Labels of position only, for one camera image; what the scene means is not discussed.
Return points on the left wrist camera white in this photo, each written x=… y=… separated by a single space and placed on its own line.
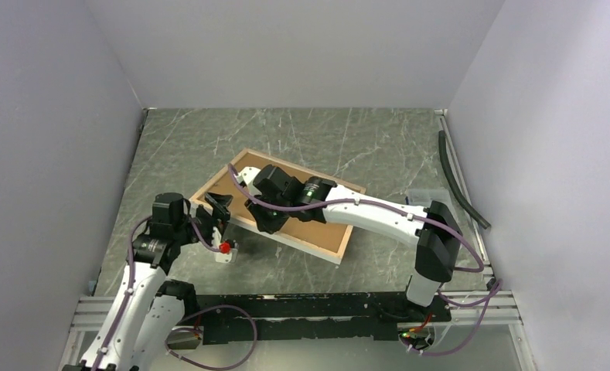
x=226 y=251

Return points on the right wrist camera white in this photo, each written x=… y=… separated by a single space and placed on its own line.
x=247 y=175

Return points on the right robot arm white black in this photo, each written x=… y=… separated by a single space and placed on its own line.
x=431 y=230

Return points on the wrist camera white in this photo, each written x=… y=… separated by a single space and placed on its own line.
x=226 y=251
x=247 y=175

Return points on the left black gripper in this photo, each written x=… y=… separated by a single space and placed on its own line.
x=220 y=216

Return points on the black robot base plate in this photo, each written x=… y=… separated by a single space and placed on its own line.
x=380 y=316

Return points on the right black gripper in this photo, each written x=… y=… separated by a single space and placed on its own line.
x=264 y=223

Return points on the aluminium rail frame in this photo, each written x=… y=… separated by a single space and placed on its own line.
x=385 y=150

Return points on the clear plastic parts box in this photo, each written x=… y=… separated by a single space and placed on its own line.
x=424 y=197

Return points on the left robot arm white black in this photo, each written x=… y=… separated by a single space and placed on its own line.
x=148 y=305

